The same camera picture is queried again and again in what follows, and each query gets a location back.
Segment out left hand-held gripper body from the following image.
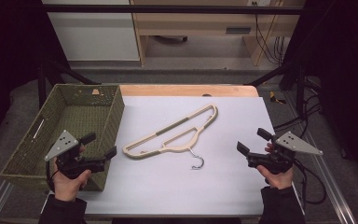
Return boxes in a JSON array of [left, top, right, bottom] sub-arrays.
[[44, 129, 107, 180]]

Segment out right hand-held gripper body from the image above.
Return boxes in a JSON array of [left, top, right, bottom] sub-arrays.
[[246, 130, 324, 175]]

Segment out green woven basket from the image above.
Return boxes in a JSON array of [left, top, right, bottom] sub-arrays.
[[0, 83, 126, 191]]

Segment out beige clothes hanger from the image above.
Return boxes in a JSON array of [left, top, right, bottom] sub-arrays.
[[122, 104, 219, 171]]

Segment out person's left hand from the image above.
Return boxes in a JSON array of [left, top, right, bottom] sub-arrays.
[[51, 144, 92, 203]]

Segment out person's right hand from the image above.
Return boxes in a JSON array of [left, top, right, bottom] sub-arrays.
[[255, 142, 295, 190]]

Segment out yellow and black tool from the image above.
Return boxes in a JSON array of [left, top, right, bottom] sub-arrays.
[[268, 91, 287, 105]]

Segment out black metal stand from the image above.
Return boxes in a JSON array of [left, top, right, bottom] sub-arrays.
[[36, 60, 102, 108], [245, 60, 309, 119]]

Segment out black curtain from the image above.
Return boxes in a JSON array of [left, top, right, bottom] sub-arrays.
[[281, 0, 358, 190], [0, 0, 71, 153]]

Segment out white cabinet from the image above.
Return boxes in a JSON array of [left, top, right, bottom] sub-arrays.
[[41, 0, 141, 63]]

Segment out light wooden desk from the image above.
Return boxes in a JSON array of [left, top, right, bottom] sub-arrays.
[[130, 0, 306, 67]]

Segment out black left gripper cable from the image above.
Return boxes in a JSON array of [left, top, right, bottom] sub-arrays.
[[45, 161, 59, 193]]

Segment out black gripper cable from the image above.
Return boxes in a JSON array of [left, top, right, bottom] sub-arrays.
[[45, 161, 59, 193], [293, 160, 328, 206]]

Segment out black floor cables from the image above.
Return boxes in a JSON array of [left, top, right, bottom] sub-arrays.
[[273, 92, 324, 132]]

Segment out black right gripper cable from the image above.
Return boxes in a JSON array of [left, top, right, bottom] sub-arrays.
[[293, 160, 328, 206]]

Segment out black hanging cables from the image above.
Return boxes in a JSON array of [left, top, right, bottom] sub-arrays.
[[255, 13, 288, 66]]

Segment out black horizontal frame bar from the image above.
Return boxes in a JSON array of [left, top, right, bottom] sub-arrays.
[[41, 4, 306, 15]]

